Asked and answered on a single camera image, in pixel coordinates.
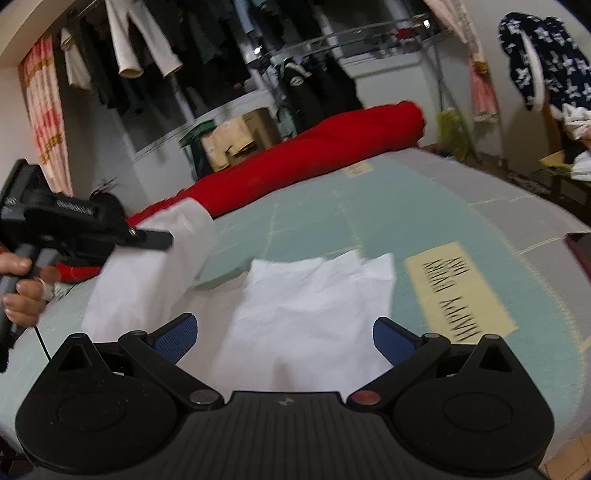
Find white t-shirt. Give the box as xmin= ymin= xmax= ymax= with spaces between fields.
xmin=81 ymin=196 xmax=398 ymax=402

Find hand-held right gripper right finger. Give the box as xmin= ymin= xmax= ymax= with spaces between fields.
xmin=348 ymin=316 xmax=525 ymax=407

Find hanging cream trousers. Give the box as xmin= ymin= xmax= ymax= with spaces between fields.
xmin=105 ymin=0 xmax=184 ymax=80

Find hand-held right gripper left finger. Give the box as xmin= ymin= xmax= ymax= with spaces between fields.
xmin=55 ymin=313 xmax=225 ymax=409

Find orange checked curtain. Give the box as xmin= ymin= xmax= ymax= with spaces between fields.
xmin=18 ymin=34 xmax=75 ymax=198

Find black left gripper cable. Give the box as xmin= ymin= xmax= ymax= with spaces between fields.
xmin=31 ymin=323 xmax=52 ymax=365

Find cardboard boxes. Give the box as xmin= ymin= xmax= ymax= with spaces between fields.
xmin=201 ymin=108 xmax=279 ymax=173

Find dark green patterned cloth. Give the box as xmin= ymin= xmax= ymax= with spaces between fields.
xmin=538 ymin=154 xmax=579 ymax=179

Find wooden chair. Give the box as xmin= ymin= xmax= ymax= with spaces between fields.
xmin=547 ymin=104 xmax=574 ymax=156

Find red blanket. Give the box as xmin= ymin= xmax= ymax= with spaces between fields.
xmin=55 ymin=100 xmax=426 ymax=284

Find folded white cloth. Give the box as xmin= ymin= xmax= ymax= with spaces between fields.
xmin=573 ymin=150 xmax=591 ymax=182

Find green stool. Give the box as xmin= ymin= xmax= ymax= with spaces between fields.
xmin=178 ymin=120 xmax=219 ymax=184

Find black hanging jacket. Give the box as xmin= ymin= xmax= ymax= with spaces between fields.
xmin=276 ymin=54 xmax=364 ymax=140

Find metal clothes rack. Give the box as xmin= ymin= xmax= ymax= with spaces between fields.
xmin=256 ymin=17 xmax=507 ymax=168

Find person's left hand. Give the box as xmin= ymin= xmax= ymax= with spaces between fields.
xmin=0 ymin=251 xmax=61 ymax=327

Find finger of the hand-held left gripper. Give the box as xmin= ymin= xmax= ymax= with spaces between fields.
xmin=124 ymin=227 xmax=175 ymax=251

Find hanging white top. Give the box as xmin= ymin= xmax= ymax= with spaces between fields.
xmin=60 ymin=28 xmax=94 ymax=92

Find yellow-green plastic bag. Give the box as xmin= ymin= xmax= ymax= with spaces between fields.
xmin=436 ymin=108 xmax=475 ymax=163

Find row of hanging dark clothes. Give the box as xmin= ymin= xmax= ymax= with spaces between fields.
xmin=81 ymin=0 xmax=335 ymax=112

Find navy star-print robe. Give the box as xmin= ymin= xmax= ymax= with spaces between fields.
xmin=499 ymin=13 xmax=591 ymax=112

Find pink frilled curtain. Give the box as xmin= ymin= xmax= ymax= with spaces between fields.
xmin=424 ymin=0 xmax=502 ymax=124

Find crumpled white garment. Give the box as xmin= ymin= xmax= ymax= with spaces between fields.
xmin=561 ymin=104 xmax=591 ymax=140

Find teal checked bed sheet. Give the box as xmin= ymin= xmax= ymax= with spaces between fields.
xmin=0 ymin=148 xmax=591 ymax=462

